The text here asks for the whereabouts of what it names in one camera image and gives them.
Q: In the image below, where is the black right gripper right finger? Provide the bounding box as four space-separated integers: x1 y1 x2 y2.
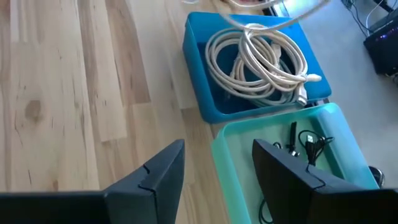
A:
252 139 364 224

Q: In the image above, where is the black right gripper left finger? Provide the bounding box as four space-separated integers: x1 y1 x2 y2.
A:
104 139 186 224

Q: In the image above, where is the teal plastic bin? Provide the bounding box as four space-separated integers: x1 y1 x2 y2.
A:
210 102 381 224

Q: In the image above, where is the blue plastic bin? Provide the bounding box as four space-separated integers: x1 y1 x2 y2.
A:
182 11 333 124

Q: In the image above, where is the black computer case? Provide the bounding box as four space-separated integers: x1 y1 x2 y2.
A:
363 11 398 77

